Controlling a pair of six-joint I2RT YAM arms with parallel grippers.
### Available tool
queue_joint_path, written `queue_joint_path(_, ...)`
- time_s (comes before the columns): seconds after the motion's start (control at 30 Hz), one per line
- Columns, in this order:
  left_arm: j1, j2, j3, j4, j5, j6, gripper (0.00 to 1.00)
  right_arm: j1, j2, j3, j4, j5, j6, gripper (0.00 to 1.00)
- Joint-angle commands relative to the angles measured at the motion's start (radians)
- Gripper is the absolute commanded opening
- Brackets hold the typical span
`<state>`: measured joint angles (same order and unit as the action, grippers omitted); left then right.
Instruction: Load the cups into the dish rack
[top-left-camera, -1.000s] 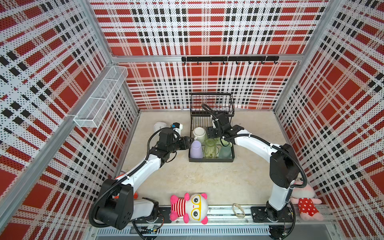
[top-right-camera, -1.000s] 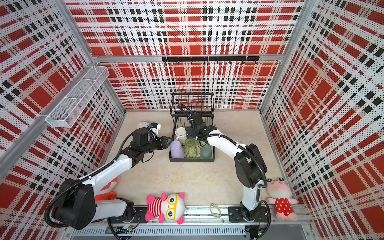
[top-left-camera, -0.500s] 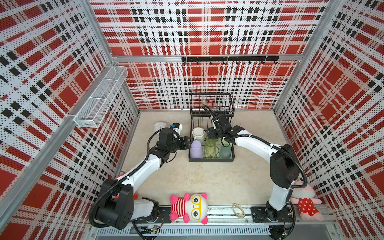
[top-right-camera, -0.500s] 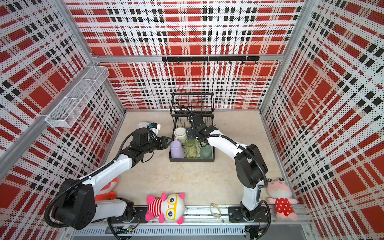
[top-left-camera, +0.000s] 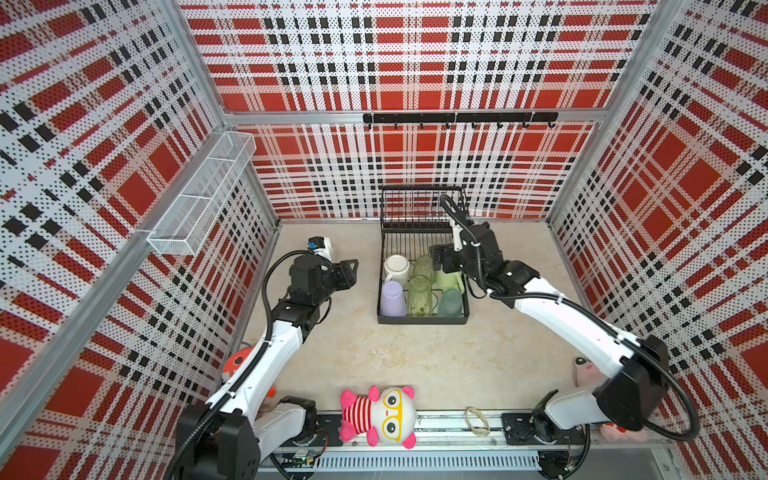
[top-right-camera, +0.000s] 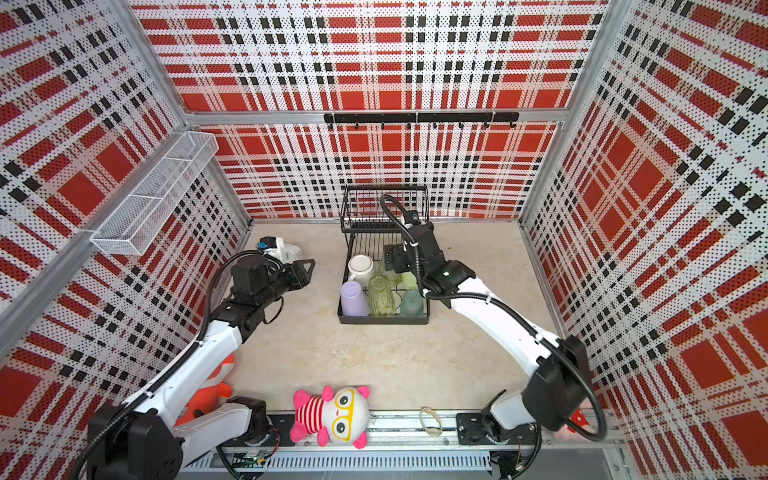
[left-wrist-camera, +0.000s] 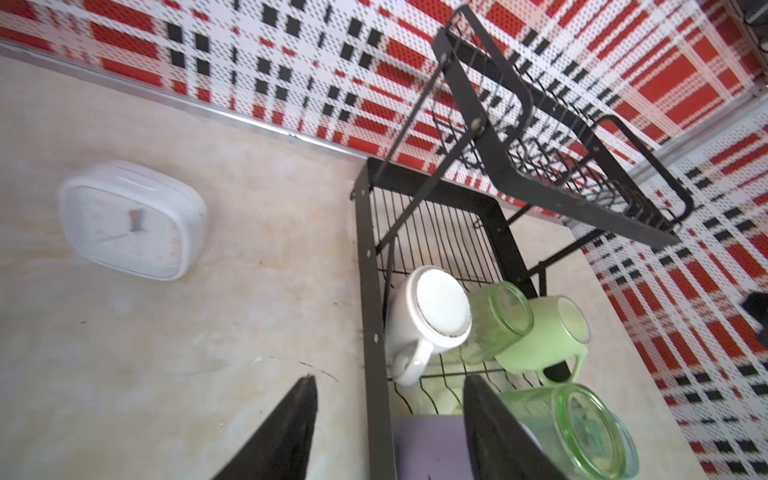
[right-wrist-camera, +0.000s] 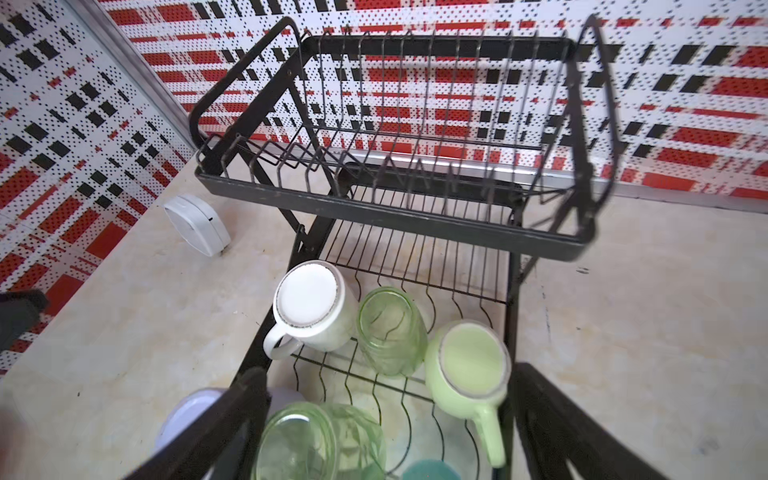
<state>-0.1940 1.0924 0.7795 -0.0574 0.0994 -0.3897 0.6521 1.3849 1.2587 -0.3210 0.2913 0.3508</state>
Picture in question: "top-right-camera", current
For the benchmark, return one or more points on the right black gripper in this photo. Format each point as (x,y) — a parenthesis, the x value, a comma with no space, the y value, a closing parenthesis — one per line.
(396,254)

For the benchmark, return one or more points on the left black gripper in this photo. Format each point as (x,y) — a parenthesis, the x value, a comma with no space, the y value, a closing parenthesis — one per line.
(297,267)

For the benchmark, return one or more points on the teal plastic cup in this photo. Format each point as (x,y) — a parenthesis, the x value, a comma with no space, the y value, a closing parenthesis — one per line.
(412,304)

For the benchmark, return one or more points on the tall green glass cup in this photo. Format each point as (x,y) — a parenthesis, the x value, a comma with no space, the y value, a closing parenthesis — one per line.
(381,299)

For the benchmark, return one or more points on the red and white mug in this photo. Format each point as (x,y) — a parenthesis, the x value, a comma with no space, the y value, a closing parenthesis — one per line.
(361,268)

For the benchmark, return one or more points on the black wire dish rack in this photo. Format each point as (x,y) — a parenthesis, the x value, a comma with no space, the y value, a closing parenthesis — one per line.
(368,221)

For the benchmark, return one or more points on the lilac plastic cup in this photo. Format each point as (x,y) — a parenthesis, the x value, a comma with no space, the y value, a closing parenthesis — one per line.
(354,302)

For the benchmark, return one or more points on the cream mug green handle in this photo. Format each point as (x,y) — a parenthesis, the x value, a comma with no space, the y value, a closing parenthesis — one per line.
(407,281)

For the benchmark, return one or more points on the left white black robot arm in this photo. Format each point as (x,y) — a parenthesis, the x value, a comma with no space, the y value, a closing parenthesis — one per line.
(140,438)

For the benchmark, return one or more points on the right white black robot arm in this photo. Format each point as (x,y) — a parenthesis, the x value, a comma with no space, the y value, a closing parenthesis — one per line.
(558,393)

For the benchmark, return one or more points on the red shark plush toy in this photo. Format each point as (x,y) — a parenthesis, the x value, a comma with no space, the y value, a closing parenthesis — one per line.
(210,393)

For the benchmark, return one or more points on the pink striped plush doll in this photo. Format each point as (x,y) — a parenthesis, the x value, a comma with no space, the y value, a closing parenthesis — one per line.
(340,417)

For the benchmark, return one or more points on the pink frog plush toy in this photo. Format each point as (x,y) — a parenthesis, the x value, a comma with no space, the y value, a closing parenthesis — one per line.
(568,434)

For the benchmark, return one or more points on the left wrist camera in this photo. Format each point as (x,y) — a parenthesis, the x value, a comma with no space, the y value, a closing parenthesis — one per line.
(277,248)

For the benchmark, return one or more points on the black wall hook rail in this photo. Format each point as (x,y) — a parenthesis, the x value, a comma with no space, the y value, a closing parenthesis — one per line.
(421,117)

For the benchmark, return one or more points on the white wire wall basket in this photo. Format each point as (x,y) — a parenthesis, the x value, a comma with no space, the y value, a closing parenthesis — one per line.
(137,220)

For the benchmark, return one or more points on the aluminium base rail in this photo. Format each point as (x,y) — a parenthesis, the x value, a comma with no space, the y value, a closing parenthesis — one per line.
(410,442)

